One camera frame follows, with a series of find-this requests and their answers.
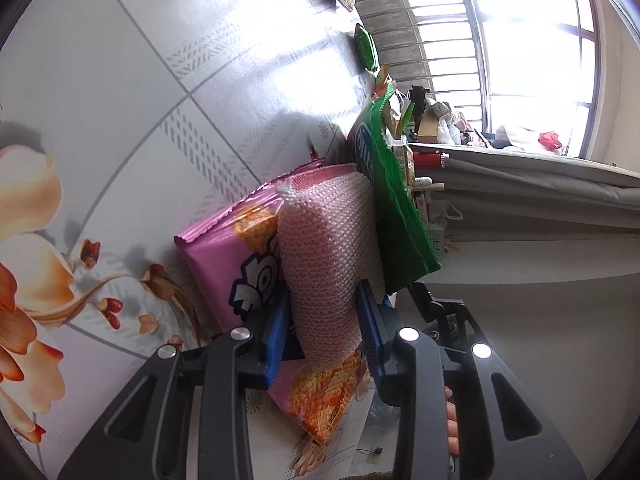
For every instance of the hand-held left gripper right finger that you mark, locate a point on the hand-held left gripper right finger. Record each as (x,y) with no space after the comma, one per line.
(372,340)

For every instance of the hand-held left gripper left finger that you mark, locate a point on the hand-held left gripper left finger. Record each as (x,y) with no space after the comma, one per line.
(277,345)

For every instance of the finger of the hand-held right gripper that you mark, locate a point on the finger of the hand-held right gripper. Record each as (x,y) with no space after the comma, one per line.
(442,317)

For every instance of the pink mesh sponge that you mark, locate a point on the pink mesh sponge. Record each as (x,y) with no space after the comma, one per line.
(325,260)

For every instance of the pink snack packet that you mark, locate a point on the pink snack packet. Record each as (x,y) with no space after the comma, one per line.
(220,260)

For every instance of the large green snack packet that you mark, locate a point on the large green snack packet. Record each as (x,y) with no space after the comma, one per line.
(400,220)

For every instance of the person's right hand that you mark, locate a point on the person's right hand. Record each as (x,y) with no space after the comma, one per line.
(452,425)

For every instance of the red cylindrical object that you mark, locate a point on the red cylindrical object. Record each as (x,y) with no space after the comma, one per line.
(430,161)

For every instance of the brown cardboard box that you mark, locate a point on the brown cardboard box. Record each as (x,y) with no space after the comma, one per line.
(428,127)

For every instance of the white cloth pile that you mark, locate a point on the white cloth pile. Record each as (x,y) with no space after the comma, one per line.
(517,137)

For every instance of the red plastic bag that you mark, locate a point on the red plastic bag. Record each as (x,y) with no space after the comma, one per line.
(550,140)

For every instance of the small yellow snack packet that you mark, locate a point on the small yellow snack packet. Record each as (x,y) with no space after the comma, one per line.
(384,82)

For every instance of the small green packet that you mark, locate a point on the small green packet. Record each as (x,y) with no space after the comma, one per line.
(366,47)

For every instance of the window with metal bars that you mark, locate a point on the window with metal bars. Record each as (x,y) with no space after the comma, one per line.
(525,35)

